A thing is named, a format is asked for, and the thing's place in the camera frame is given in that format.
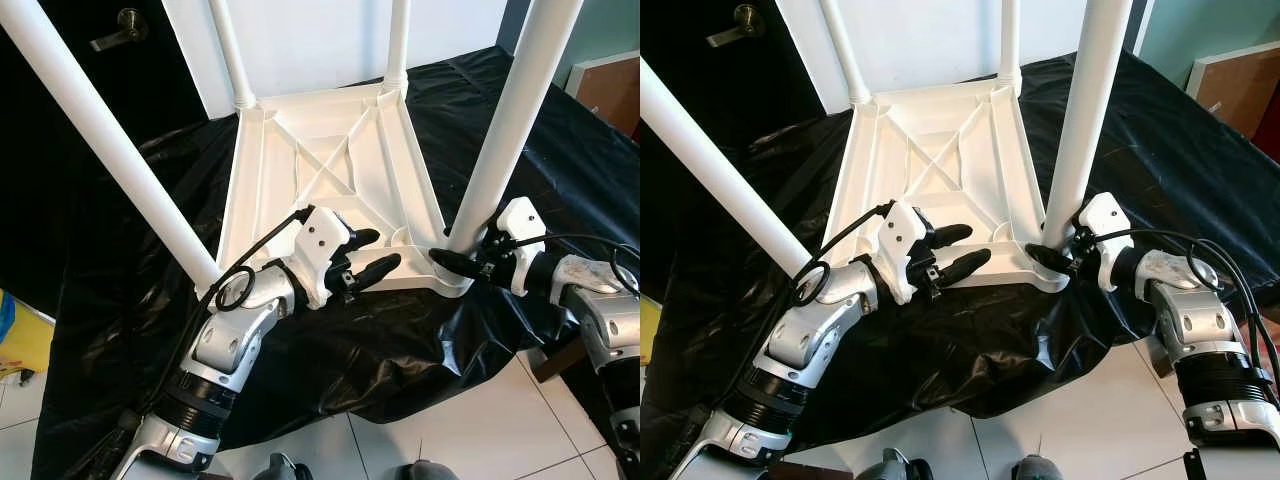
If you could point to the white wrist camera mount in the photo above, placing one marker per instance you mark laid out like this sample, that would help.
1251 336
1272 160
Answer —
1105 215
905 235
320 240
520 220

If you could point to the dark wooden table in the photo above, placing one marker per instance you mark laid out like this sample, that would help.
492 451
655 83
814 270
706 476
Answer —
557 362
1163 357

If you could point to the brown wooden cabinet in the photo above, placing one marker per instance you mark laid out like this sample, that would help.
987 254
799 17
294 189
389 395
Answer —
608 92
1235 88

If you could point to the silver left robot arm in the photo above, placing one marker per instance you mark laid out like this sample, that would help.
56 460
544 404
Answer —
800 335
225 340

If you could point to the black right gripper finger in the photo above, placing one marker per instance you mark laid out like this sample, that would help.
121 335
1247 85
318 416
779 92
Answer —
1050 258
458 264

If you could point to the brown wooden table foot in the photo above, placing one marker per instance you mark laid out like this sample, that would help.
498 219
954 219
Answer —
800 471

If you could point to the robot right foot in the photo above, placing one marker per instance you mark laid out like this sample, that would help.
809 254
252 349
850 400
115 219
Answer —
430 472
1037 470

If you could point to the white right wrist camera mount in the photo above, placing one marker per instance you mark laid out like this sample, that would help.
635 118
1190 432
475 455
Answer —
520 220
1105 215

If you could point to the yellow plastic container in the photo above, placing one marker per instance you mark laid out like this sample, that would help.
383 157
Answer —
27 335
650 330

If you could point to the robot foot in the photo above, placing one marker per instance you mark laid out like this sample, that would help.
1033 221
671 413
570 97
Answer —
1037 470
430 472
895 466
283 469

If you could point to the black plastic cover sheet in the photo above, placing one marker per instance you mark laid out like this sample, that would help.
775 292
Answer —
1190 150
570 170

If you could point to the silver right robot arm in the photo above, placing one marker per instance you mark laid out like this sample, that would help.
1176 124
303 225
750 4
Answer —
590 290
1190 320

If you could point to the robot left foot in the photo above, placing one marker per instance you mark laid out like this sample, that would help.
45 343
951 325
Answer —
895 466
283 469

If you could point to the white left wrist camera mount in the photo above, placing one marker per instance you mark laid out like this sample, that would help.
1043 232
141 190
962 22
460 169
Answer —
905 235
320 240

